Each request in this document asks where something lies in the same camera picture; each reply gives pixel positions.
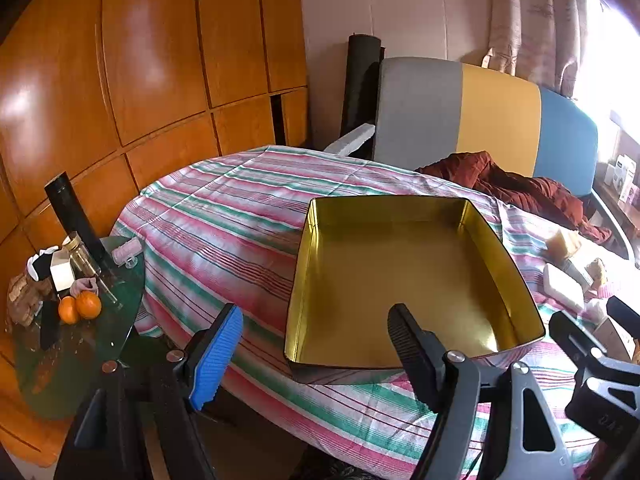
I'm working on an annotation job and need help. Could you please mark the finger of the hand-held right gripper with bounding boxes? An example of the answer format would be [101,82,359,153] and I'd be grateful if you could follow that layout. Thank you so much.
[606,296,640,338]
[549,311,623,376]

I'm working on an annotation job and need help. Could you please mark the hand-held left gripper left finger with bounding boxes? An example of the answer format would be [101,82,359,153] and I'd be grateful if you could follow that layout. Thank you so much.
[54,303,244,480]

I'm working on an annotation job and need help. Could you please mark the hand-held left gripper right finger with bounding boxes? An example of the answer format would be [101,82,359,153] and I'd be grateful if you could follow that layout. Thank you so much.
[387,303,576,480]

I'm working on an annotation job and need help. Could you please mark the yellow sock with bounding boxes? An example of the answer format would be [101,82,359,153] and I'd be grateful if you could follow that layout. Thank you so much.
[586,258,609,288]

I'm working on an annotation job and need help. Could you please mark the gold tin box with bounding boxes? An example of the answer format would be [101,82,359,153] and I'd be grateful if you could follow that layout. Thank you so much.
[283,196,547,386]

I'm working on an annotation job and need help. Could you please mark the white and green carton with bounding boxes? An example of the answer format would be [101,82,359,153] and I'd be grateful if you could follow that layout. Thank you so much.
[542,262,586,313]

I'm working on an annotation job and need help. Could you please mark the wooden desk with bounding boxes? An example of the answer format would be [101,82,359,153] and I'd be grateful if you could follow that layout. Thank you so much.
[592,180,640,258]

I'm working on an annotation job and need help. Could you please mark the yellow sponge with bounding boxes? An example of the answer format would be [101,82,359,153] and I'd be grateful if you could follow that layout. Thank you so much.
[545,227,583,261]

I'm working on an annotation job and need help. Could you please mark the striped tablecloth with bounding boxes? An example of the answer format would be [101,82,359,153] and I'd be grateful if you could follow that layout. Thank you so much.
[111,145,616,480]

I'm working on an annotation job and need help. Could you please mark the orange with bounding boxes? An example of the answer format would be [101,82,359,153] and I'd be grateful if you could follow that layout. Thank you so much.
[58,296,82,325]
[75,290,103,320]

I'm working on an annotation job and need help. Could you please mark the green glass side table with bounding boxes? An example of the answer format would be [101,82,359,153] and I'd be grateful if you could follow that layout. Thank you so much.
[12,237,147,421]

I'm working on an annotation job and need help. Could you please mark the white printed box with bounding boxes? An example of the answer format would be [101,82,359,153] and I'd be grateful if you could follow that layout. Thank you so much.
[614,155,638,186]

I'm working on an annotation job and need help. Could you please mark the red-brown padded jacket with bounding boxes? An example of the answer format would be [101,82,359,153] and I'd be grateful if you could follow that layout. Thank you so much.
[415,151,613,246]

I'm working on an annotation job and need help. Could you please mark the glass jar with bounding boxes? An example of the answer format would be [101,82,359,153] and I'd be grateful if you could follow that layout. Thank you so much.
[62,232,103,278]

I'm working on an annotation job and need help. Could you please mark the black remote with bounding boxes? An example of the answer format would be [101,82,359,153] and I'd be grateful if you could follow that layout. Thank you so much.
[40,300,61,351]

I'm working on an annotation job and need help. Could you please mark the small white carton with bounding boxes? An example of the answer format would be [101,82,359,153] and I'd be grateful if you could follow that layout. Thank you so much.
[49,249,76,292]

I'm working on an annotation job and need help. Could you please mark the brown knitted item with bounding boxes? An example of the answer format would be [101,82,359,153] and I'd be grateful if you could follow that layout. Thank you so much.
[6,272,56,328]

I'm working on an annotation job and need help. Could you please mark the black and white socks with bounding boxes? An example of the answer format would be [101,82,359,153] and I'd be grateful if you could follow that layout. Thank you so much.
[25,245,61,281]

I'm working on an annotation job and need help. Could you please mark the black cylinder flask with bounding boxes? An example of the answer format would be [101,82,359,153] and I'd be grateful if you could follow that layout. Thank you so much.
[44,171,113,276]

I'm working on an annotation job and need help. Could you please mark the grey yellow blue sofa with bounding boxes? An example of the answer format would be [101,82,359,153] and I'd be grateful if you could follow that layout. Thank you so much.
[372,56,640,261]

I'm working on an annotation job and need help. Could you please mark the wooden wardrobe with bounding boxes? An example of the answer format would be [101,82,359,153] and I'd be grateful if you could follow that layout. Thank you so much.
[0,0,311,461]

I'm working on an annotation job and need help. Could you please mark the patterned curtain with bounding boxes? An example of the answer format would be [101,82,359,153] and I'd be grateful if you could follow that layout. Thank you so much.
[487,0,591,96]

